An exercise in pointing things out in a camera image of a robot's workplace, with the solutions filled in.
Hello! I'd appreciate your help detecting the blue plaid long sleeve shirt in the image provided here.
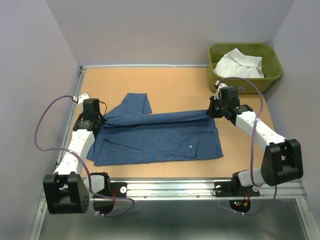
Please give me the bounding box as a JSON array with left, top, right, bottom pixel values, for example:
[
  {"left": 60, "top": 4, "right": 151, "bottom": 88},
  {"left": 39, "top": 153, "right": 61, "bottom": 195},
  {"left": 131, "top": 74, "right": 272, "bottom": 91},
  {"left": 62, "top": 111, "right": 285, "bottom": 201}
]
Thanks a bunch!
[{"left": 86, "top": 93, "right": 223, "bottom": 166}]

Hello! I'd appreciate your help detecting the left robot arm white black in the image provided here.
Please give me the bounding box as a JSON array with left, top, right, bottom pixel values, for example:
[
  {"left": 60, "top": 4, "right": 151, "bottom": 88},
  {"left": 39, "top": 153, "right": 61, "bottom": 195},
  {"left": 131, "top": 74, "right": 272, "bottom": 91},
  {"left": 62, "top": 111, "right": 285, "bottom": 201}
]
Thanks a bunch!
[{"left": 43, "top": 93, "right": 111, "bottom": 215}]

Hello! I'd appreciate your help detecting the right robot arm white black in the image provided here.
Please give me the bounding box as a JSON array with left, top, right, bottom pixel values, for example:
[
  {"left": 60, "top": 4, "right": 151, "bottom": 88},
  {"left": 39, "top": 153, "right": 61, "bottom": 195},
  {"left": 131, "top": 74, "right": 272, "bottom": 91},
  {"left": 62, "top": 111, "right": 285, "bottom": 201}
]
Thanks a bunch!
[{"left": 207, "top": 83, "right": 304, "bottom": 197}]

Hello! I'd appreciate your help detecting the white cloth in bin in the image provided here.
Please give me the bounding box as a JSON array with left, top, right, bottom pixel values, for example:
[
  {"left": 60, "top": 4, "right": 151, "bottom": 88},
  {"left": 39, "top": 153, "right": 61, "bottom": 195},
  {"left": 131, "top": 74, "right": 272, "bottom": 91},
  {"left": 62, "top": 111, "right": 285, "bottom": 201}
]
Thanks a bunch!
[{"left": 213, "top": 48, "right": 264, "bottom": 79}]

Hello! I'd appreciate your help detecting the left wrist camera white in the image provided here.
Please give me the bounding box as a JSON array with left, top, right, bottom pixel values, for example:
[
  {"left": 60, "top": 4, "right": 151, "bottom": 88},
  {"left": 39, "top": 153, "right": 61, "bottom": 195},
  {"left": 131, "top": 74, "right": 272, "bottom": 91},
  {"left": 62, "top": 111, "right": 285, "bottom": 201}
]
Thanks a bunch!
[{"left": 71, "top": 92, "right": 90, "bottom": 105}]

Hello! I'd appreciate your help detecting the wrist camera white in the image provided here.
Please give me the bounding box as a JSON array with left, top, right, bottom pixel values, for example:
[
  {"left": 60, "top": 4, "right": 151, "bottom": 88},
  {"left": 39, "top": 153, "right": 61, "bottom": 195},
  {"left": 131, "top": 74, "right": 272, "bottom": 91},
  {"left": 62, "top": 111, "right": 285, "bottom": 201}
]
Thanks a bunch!
[
  {"left": 71, "top": 92, "right": 90, "bottom": 105},
  {"left": 214, "top": 80, "right": 228, "bottom": 100}
]

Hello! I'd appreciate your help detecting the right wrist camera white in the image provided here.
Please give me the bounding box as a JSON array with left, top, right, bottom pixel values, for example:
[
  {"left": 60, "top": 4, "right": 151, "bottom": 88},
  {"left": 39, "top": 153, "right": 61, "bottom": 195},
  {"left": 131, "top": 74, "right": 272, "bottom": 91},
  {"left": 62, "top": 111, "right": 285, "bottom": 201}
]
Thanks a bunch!
[{"left": 214, "top": 80, "right": 228, "bottom": 100}]

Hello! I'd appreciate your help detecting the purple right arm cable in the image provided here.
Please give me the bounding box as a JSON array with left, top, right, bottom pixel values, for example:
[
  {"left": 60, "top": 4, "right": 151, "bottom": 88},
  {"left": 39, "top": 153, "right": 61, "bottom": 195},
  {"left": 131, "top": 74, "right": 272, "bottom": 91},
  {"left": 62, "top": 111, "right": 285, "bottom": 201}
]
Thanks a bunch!
[{"left": 214, "top": 77, "right": 278, "bottom": 216}]

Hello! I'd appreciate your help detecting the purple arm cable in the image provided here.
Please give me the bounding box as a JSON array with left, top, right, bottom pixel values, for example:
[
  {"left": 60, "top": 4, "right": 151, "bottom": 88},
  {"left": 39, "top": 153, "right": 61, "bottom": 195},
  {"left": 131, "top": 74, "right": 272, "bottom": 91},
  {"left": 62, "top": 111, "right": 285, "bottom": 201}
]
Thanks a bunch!
[
  {"left": 33, "top": 94, "right": 136, "bottom": 218},
  {"left": 214, "top": 77, "right": 278, "bottom": 216}
]

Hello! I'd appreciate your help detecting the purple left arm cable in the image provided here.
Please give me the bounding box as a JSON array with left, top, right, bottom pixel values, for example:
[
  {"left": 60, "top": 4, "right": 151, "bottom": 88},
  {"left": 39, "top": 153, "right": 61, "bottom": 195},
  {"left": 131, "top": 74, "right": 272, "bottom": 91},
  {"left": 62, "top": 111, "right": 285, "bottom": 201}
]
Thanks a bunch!
[{"left": 33, "top": 94, "right": 136, "bottom": 218}]

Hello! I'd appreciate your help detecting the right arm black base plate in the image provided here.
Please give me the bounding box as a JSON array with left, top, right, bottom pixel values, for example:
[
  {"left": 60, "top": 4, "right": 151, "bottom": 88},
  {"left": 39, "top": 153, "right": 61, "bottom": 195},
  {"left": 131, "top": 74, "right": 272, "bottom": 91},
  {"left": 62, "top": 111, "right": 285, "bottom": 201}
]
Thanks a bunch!
[{"left": 212, "top": 180, "right": 261, "bottom": 213}]

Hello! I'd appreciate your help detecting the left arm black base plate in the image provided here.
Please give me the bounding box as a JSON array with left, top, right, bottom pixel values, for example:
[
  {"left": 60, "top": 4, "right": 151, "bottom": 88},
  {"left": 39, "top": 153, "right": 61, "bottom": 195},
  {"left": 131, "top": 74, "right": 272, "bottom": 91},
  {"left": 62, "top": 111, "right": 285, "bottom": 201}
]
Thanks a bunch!
[{"left": 93, "top": 182, "right": 132, "bottom": 216}]

